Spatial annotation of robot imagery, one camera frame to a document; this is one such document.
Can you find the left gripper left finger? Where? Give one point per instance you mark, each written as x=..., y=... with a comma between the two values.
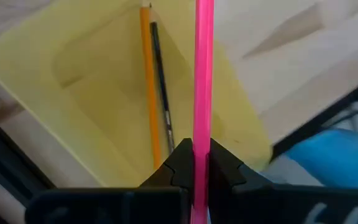
x=104, y=205

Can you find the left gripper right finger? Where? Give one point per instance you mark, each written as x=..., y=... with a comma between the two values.
x=275, y=205

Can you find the orange pencil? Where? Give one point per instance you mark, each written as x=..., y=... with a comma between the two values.
x=150, y=93

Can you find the black pencil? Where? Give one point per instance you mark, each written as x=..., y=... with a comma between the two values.
x=162, y=87

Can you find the pink pencil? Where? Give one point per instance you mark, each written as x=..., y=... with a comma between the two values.
x=203, y=77

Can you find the yellow plastic bin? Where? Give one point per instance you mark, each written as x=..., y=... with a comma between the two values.
x=89, y=93

